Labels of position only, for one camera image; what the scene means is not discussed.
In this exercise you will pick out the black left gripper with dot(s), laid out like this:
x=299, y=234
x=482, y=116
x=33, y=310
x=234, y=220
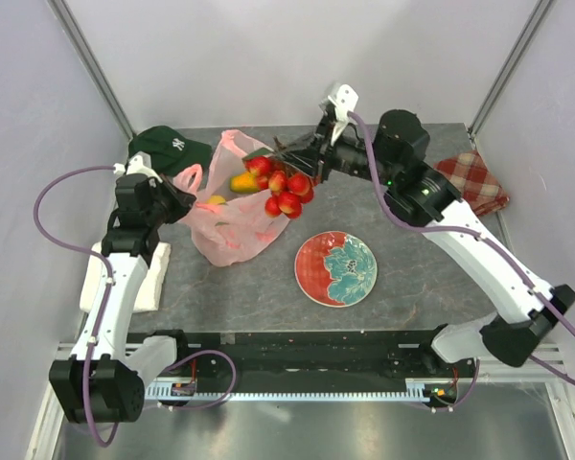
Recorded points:
x=183, y=201

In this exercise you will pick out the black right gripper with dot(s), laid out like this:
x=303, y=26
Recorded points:
x=321, y=153

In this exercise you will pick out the red fake cherry bunch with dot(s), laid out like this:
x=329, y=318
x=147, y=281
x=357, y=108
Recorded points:
x=290, y=190

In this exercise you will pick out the pink plastic bag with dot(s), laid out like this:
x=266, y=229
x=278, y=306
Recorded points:
x=228, y=228

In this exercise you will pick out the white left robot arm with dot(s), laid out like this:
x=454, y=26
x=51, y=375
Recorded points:
x=102, y=380

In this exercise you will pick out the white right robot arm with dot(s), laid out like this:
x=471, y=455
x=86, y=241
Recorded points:
x=416, y=197

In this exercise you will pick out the yellow fake mango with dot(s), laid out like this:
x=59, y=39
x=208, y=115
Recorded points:
x=244, y=183

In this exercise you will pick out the dark green baseball cap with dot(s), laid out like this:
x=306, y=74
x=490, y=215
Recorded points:
x=170, y=152

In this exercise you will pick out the white folded towel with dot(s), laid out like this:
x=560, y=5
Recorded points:
x=149, y=293

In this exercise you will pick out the red and teal floral plate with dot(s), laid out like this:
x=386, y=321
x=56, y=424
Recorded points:
x=335, y=269

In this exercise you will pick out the red plaid folded cloth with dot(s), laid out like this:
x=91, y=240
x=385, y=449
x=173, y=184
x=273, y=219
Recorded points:
x=468, y=173

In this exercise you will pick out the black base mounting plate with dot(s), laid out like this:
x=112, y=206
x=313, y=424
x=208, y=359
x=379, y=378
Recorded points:
x=215, y=373

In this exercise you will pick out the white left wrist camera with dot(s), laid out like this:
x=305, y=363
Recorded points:
x=138, y=163

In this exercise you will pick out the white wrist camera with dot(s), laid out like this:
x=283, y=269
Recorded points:
x=138, y=163
x=338, y=103

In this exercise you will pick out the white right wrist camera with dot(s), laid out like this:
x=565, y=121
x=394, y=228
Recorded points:
x=338, y=103

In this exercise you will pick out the left aluminium corner post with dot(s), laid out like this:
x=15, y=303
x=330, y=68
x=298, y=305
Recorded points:
x=77, y=38

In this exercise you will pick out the aluminium corner post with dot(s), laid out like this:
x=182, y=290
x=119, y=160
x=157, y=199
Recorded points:
x=510, y=64
x=77, y=38

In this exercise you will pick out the right aluminium corner post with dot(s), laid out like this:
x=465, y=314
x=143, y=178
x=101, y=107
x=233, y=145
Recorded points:
x=510, y=64

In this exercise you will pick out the aluminium frame rail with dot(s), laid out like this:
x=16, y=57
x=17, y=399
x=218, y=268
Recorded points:
x=532, y=364

